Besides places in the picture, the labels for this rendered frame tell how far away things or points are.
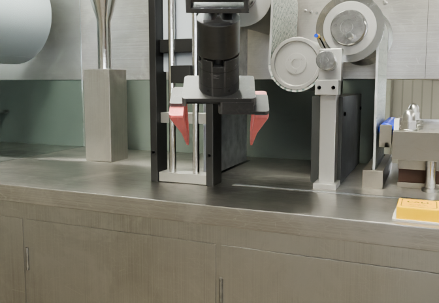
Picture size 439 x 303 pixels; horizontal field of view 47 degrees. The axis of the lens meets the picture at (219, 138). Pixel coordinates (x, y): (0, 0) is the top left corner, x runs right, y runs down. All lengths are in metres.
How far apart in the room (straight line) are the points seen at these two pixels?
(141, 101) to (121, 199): 0.73
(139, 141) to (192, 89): 1.05
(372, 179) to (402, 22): 0.51
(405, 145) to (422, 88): 2.81
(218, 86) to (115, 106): 0.84
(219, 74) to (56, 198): 0.59
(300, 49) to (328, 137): 0.22
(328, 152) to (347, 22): 0.28
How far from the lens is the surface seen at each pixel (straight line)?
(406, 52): 1.49
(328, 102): 1.13
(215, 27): 0.65
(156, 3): 1.19
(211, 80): 0.69
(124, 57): 1.77
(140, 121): 1.75
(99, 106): 1.50
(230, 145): 1.36
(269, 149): 1.57
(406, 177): 1.19
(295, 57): 1.19
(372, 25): 1.16
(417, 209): 0.91
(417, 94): 3.91
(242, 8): 0.66
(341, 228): 0.91
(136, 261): 1.12
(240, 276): 1.02
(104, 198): 1.09
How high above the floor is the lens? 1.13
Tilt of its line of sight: 6 degrees down
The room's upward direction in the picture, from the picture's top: straight up
